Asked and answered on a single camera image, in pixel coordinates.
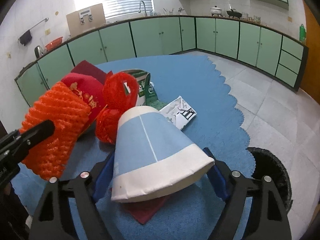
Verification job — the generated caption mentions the green bottle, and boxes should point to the green bottle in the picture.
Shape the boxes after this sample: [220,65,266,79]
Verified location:
[299,24,306,43]

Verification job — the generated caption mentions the black trash bin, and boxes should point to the black trash bin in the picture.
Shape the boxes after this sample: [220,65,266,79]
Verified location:
[247,147,293,213]

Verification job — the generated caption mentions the electric kettle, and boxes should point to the electric kettle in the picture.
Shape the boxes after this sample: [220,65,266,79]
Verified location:
[34,46,44,59]

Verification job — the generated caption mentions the blue white paper cup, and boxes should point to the blue white paper cup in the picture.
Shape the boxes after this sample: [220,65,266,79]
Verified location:
[111,106,215,203]

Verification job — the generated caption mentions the cardboard box with appliance picture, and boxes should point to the cardboard box with appliance picture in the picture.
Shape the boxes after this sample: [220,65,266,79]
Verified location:
[66,3,106,37]

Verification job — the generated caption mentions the orange foam net sleeve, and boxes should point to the orange foam net sleeve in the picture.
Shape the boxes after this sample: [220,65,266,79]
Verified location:
[19,81,91,180]

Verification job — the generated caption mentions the dark hanging cloth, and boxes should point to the dark hanging cloth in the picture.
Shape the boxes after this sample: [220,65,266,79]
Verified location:
[19,29,32,46]

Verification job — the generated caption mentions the orange plastic basin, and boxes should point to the orange plastic basin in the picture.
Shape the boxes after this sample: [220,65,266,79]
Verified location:
[45,36,63,51]

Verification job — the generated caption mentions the white cooking pot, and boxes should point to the white cooking pot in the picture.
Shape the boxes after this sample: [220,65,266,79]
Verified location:
[210,5,222,17]

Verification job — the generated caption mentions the green lower kitchen cabinets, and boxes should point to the green lower kitchen cabinets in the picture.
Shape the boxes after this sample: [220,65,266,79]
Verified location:
[15,16,309,105]

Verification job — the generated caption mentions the black wok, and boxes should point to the black wok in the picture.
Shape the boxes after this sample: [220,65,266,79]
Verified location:
[226,9,242,19]

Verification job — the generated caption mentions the chrome sink faucet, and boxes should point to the chrome sink faucet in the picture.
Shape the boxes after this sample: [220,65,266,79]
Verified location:
[138,0,148,17]

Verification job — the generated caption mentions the wall towel rail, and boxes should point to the wall towel rail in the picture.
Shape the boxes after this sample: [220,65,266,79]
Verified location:
[18,17,49,41]

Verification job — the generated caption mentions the red printed gift bag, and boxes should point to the red printed gift bag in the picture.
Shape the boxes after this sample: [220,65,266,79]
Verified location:
[61,73,107,132]

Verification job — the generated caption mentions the green white milk carton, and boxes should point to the green white milk carton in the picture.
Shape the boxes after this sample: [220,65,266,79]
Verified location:
[124,69,158,106]

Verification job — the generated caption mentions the wooden door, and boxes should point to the wooden door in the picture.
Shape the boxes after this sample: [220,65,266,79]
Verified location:
[300,1,320,103]

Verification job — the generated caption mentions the red mesh net bag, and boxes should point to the red mesh net bag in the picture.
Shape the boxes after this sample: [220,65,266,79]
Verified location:
[95,72,139,144]

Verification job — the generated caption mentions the dark red card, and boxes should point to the dark red card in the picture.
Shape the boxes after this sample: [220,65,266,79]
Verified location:
[71,60,113,84]

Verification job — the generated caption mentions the white printed plastic wrapper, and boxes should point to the white printed plastic wrapper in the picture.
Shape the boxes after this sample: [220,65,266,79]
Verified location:
[159,96,197,130]

